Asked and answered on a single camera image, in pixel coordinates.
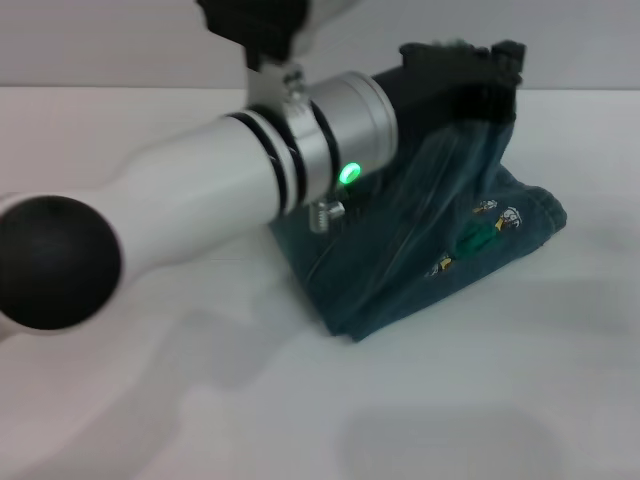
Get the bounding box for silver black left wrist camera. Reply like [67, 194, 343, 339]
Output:
[195, 0, 312, 69]

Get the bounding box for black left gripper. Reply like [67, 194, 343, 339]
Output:
[372, 39, 529, 140]

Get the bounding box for blue denim jeans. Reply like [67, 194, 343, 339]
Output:
[268, 41, 569, 344]

